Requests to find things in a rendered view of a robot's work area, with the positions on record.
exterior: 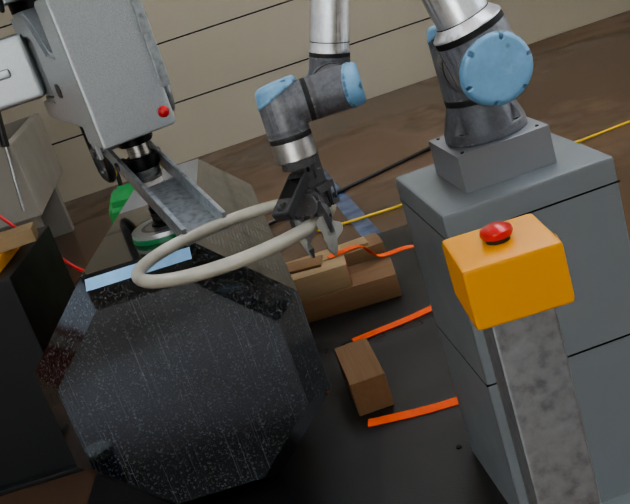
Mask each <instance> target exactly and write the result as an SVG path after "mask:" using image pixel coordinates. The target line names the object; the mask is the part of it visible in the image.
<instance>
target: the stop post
mask: <svg viewBox="0 0 630 504"><path fill-rule="evenodd" d="M503 222H509V223H510V224H511V225H512V227H513V231H512V234H511V235H510V236H509V237H507V238H505V239H502V240H499V241H494V242H486V241H483V240H482V239H481V238H480V235H479V231H480V230H481V229H482V228H481V229H478V230H474V231H471V232H468V233H465V234H462V235H458V236H455V237H452V238H449V239H446V240H444V241H442V248H443V251H444V255H445V259H446V262H447V266H448V270H449V273H450V277H451V281H452V284H453V288H454V292H455V294H456V296H457V298H458V299H459V301H460V303H461V304H462V306H463V308H464V309H465V311H466V313H467V314H468V316H469V318H470V320H471V321H472V323H473V325H474V326H475V328H476V329H477V330H483V332H484V336H485V340H486V343H487V347H488V351H489V355H490V358H491V362H492V366H493V370H494V373H495V377H496V381H497V385H498V388H499V392H500V396H501V400H502V403H503V407H504V411H505V415H506V419H507V422H508V426H509V430H510V434H511V437H512V441H513V445H514V449H515V452H516V456H517V460H518V464H519V467H520V471H521V475H522V479H523V482H524V486H525V490H526V494H527V497H528V501H529V504H601V499H600V495H599V491H598V487H597V482H596V478H595V474H594V469H593V465H592V461H591V457H590V452H589V448H588V444H587V439H586V435H585V431H584V427H583V422H582V418H581V414H580V409H579V405H578V401H577V397H576V392H575V388H574V384H573V379H572V375H571V371H570V367H569V362H568V358H567V354H566V350H565V345H564V341H563V337H562V332H561V328H560V324H559V320H558V315H557V311H556V307H559V306H562V305H566V304H569V303H572V302H573V301H574V297H575V296H574V291H573V286H572V282H571V278H570V274H569V269H568V265H567V260H566V256H565V252H564V247H563V243H562V242H561V241H560V240H559V239H558V238H557V237H556V236H555V235H554V234H553V233H552V232H551V231H550V230H549V229H548V228H547V227H545V226H544V225H543V224H542V223H541V222H540V221H539V220H538V219H537V218H536V217H535V216H534V215H533V214H526V215H522V216H519V217H516V218H513V219H510V220H506V221H503Z"/></svg>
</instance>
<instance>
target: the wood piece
mask: <svg viewBox="0 0 630 504"><path fill-rule="evenodd" d="M38 234H39V233H38V230H37V228H36V226H35V223H34V221H32V222H29V223H26V224H23V225H21V226H18V227H15V228H12V229H9V230H6V231H3V232H1V233H0V253H3V252H6V251H9V250H12V249H14V248H17V247H20V246H23V245H26V244H29V243H32V242H34V241H36V240H37V237H38Z"/></svg>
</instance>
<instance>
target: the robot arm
mask: <svg viewBox="0 0 630 504"><path fill-rule="evenodd" d="M422 2H423V4H424V6H425V8H426V10H427V12H428V13H429V15H430V17H431V19H432V21H433V23H434V25H433V26H430V27H429V28H428V29H427V31H426V35H427V40H428V41H427V44H428V46H429V49H430V53H431V56H432V60H433V64H434V67H435V71H436V75H437V78H438V82H439V86H440V89H441V93H442V97H443V100H444V104H445V108H446V117H445V128H444V137H445V141H446V144H447V145H448V146H451V147H470V146H476V145H481V144H485V143H489V142H493V141H496V140H499V139H502V138H504V137H507V136H509V135H511V134H513V133H515V132H517V131H519V130H520V129H522V128H523V127H524V126H525V125H526V124H527V118H526V114H525V111H524V110H523V108H522V107H521V105H520V104H519V103H518V101H517V100H516V98H517V97H518V96H519V95H520V94H521V93H522V92H523V91H524V90H525V89H526V87H527V85H528V84H529V82H530V79H531V77H532V73H533V57H532V53H531V51H530V49H529V47H528V46H527V44H526V43H525V41H524V40H523V39H522V38H521V37H519V36H518V35H516V34H514V32H513V31H512V29H511V27H510V25H509V23H508V21H507V19H506V17H505V15H504V13H503V11H502V9H501V7H500V5H497V4H493V3H490V2H487V1H486V0H422ZM349 25H350V0H310V49H309V70H308V74H307V76H306V77H304V78H300V79H297V80H295V79H296V78H295V76H293V75H289V76H286V77H283V78H281V79H278V80H275V81H273V82H271V83H269V84H267V85H264V86H262V87H261V88H259V89H257V91H256V92H255V100H256V103H257V107H258V108H257V110H259V113H260V116H261V119H262V122H263V125H264V128H265V131H266V134H267V137H268V140H269V143H270V146H271V149H272V152H273V156H274V159H275V162H276V165H279V166H282V169H283V172H291V171H292V173H290V174H289V176H288V178H287V180H286V183H285V185H284V187H283V189H282V192H281V194H280V196H279V198H278V201H277V203H276V205H275V207H274V210H273V212H272V214H271V215H272V217H273V218H274V219H275V220H276V221H277V222H280V221H289V222H290V225H291V227H292V228H294V227H296V226H298V225H299V224H301V223H303V222H304V221H306V220H308V219H309V216H312V217H313V218H315V217H317V216H318V217H319V218H318V219H317V222H316V226H317V228H318V229H319V230H320V231H321V232H322V234H323V236H324V240H325V242H326V243H327V246H328V250H329V251H330V252H331V253H332V254H333V255H334V256H336V255H337V254H338V241H337V239H338V237H339V236H340V234H341V233H342V231H343V225H342V223H341V222H339V221H334V220H333V219H332V213H331V210H330V207H331V206H332V205H334V204H336V203H337V202H339V201H340V200H339V197H338V194H337V191H336V188H335V184H334V181H333V178H332V179H326V177H325V174H324V171H323V168H322V165H321V161H320V158H319V155H318V153H317V148H316V145H315V141H314V138H313V135H312V132H311V129H310V126H309V122H311V121H314V120H317V119H320V118H323V117H326V116H329V115H332V114H336V113H339V112H342V111H345V110H348V109H351V108H357V107H358V106H360V105H362V104H364V103H365V102H366V96H365V93H364V89H363V86H362V82H361V79H360V75H359V72H358V69H357V65H356V63H355V62H350V49H349ZM316 153H317V154H316ZM332 186H333V188H334V191H335V195H336V197H335V198H334V197H333V193H332V190H331V187H332Z"/></svg>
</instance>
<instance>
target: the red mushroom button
mask: <svg viewBox="0 0 630 504"><path fill-rule="evenodd" d="M512 231H513V227H512V225H511V224H510V223H509V222H503V221H496V222H492V223H489V224H487V225H486V226H484V227H483V228H482V229H481V230H480V231H479V235H480V238H481V239H482V240H483V241H486V242H494V241H499V240H502V239H505V238H507V237H509V236H510V235H511V234H512Z"/></svg>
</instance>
